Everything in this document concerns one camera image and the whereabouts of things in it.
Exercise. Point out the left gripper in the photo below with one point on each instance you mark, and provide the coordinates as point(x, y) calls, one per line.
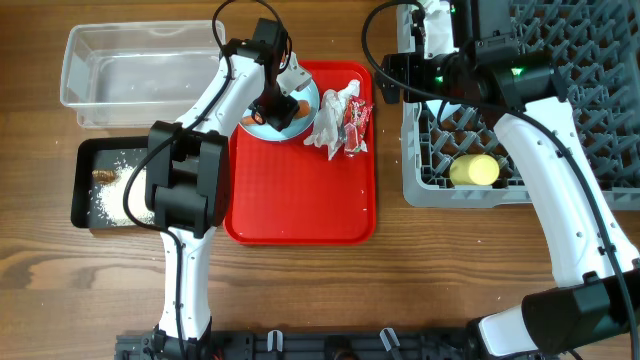
point(280, 115)

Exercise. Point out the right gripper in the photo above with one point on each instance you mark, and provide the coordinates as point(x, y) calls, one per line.
point(412, 66)

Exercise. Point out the orange carrot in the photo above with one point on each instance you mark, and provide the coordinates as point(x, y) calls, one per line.
point(304, 108)

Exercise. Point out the light blue plate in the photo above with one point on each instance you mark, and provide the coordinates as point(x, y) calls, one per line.
point(310, 94)

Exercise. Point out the white napkin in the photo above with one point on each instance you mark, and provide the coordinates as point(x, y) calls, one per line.
point(330, 117)

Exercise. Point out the red snack wrapper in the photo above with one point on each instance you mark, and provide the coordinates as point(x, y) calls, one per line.
point(355, 124)

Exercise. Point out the yellow plastic cup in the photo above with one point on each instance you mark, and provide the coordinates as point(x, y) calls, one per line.
point(477, 169)

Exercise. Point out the brown food scrap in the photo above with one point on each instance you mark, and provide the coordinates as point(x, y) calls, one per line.
point(104, 176)

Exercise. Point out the white rice pile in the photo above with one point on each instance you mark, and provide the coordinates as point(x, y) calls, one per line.
point(110, 199)

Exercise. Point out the light blue bowl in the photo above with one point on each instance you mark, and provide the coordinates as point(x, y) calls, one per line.
point(449, 109)

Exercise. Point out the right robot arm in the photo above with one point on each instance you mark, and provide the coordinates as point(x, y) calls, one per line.
point(594, 264)

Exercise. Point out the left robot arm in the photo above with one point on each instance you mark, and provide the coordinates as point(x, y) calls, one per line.
point(188, 180)

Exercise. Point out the grey dishwasher rack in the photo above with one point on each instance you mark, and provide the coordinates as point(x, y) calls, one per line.
point(595, 45)

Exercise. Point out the red serving tray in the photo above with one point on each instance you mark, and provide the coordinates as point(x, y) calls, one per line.
point(287, 193)

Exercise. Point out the clear plastic bin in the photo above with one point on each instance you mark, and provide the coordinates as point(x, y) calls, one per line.
point(132, 74)

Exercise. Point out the black plastic tray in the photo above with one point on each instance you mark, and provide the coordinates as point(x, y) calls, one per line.
point(100, 154)

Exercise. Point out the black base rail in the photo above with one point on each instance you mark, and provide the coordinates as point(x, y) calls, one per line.
point(386, 344)

